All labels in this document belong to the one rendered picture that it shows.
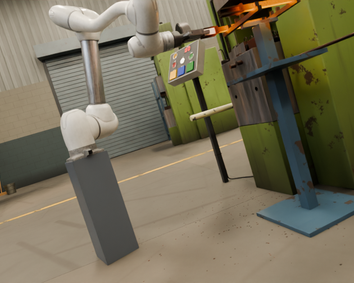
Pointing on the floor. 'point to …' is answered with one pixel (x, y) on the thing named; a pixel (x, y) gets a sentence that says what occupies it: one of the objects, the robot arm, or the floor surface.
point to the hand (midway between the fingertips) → (208, 32)
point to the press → (218, 95)
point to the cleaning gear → (5, 185)
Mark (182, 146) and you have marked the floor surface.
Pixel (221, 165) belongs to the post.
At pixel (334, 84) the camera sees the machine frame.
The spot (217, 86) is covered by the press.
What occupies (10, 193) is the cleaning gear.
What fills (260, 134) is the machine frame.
